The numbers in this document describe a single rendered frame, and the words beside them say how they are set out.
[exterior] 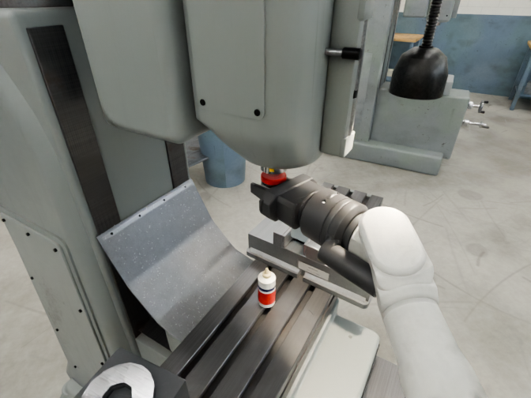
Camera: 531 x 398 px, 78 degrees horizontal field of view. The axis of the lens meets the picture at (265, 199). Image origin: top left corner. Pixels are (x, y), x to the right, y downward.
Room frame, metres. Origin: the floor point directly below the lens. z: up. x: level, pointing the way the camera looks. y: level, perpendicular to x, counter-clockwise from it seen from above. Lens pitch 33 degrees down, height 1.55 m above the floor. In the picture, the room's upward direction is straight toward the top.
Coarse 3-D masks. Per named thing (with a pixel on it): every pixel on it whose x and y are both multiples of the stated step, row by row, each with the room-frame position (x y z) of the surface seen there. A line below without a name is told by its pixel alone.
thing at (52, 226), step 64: (0, 0) 0.64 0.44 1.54; (64, 0) 0.69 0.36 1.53; (0, 64) 0.62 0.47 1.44; (64, 64) 0.62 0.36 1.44; (0, 128) 0.63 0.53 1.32; (64, 128) 0.59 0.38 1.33; (0, 192) 0.71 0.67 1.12; (64, 192) 0.58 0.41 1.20; (128, 192) 0.67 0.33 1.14; (64, 256) 0.58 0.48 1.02; (64, 320) 0.66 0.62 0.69; (128, 320) 0.59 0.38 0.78
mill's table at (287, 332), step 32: (352, 192) 1.05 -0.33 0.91; (256, 288) 0.59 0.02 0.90; (288, 288) 0.57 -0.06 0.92; (224, 320) 0.48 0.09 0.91; (256, 320) 0.48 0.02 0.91; (288, 320) 0.48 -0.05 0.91; (320, 320) 0.51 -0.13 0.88; (192, 352) 0.40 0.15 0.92; (224, 352) 0.40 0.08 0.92; (256, 352) 0.40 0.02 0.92; (288, 352) 0.40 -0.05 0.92; (192, 384) 0.33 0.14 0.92; (224, 384) 0.33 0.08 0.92; (256, 384) 0.35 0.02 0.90; (288, 384) 0.36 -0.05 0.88
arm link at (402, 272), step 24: (384, 216) 0.35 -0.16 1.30; (360, 240) 0.34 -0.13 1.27; (384, 240) 0.31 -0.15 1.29; (408, 240) 0.31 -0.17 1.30; (384, 264) 0.28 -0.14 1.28; (408, 264) 0.28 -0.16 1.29; (384, 288) 0.26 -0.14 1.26; (408, 288) 0.26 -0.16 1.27; (432, 288) 0.26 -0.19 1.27; (384, 312) 0.25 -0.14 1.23
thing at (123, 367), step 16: (128, 352) 0.28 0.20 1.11; (112, 368) 0.25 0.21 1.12; (128, 368) 0.25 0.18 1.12; (144, 368) 0.25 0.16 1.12; (160, 368) 0.26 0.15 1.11; (96, 384) 0.23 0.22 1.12; (112, 384) 0.23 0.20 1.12; (128, 384) 0.23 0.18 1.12; (144, 384) 0.23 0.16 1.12; (160, 384) 0.24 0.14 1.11; (176, 384) 0.24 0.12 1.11
